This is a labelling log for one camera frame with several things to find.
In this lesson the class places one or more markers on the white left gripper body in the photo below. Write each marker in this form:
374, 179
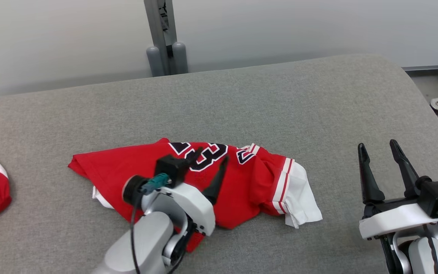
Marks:
198, 205

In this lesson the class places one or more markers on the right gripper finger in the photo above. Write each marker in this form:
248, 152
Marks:
407, 171
369, 182

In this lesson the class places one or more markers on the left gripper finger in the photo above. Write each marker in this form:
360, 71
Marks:
217, 180
195, 156

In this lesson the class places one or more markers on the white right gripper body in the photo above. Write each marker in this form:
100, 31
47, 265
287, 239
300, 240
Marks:
394, 220

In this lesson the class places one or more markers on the red basketball jersey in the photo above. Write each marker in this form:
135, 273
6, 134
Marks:
127, 167

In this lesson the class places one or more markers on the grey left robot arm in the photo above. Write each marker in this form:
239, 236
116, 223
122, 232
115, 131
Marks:
154, 236

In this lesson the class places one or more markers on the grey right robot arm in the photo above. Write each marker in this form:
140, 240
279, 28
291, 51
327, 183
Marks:
420, 255

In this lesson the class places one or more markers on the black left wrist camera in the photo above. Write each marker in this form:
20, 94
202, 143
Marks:
169, 167

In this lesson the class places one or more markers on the grey metal post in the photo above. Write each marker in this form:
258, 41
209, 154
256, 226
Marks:
157, 23

